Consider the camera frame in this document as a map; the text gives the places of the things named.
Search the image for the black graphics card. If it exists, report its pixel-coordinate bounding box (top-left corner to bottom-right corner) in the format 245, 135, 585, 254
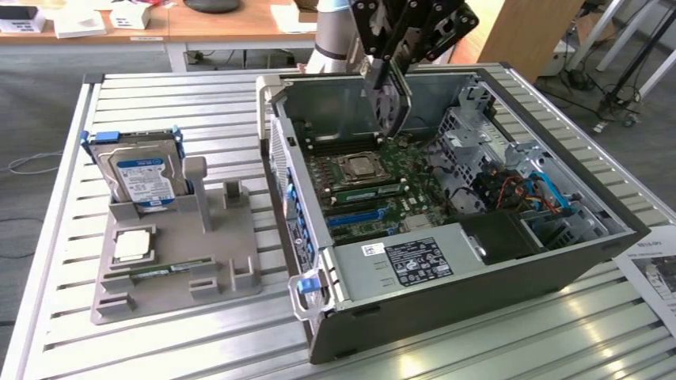
359, 55, 414, 140

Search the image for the wooden cabinet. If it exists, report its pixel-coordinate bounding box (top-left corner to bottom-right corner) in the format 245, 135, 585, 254
463, 0, 586, 82

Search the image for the white electronics box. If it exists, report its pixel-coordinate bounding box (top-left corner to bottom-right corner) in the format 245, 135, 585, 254
537, 39, 577, 78

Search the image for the white paper stack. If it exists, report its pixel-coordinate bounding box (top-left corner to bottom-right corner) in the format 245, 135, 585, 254
269, 3, 317, 34

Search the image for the silver CPU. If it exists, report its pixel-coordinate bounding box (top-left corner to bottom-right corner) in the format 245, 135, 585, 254
347, 157, 377, 177
110, 231, 154, 265

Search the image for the metal disk bay cage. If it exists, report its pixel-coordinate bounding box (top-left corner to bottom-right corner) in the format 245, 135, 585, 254
437, 81, 534, 207

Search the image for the metal CPU socket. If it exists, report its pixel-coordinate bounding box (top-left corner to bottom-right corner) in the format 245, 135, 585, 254
335, 150, 389, 187

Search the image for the green motherboard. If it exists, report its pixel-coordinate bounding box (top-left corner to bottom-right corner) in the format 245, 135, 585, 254
291, 118, 459, 246

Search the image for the green RAM stick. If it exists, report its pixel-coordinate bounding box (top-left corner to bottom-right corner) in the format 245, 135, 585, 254
329, 180, 409, 203
103, 259, 213, 283

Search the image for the black wheeled stand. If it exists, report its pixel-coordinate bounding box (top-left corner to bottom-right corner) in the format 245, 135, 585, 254
593, 15, 676, 128

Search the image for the black round object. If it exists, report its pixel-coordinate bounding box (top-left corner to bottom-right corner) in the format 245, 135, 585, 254
182, 0, 241, 14

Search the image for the blue expansion slot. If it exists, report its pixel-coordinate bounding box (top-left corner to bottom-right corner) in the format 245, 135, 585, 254
323, 207, 386, 230

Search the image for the white cardboard box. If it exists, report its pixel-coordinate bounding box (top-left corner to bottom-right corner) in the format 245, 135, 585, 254
107, 7, 154, 31

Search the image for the grey power supply unit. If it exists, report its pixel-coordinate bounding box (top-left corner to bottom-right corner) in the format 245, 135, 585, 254
329, 222, 490, 305

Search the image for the hard disk with blue caddy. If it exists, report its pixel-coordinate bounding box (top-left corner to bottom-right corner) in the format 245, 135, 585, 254
78, 126, 185, 215

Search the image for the grey parts rack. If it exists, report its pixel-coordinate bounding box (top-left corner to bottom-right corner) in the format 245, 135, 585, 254
89, 156, 265, 328

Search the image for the black open PC case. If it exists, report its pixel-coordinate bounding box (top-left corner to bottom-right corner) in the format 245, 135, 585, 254
254, 61, 651, 366

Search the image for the black and white box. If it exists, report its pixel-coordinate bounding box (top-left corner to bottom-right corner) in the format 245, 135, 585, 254
0, 6, 47, 34

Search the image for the printed paper sheet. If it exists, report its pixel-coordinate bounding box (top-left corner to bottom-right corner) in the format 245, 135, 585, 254
611, 225, 676, 329

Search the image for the wooden desk white frame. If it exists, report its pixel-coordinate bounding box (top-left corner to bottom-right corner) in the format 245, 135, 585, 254
0, 7, 170, 55
165, 0, 465, 73

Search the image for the white table frame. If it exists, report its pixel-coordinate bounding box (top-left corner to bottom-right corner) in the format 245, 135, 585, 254
571, 0, 676, 102

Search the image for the red orange wire bundle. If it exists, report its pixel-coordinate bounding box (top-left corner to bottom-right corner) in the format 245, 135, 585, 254
493, 173, 531, 209

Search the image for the blue wire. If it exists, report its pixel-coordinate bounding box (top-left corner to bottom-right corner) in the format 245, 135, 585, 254
525, 169, 577, 218

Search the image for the white floor cable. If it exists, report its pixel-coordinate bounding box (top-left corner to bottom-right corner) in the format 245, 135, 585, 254
7, 152, 63, 175

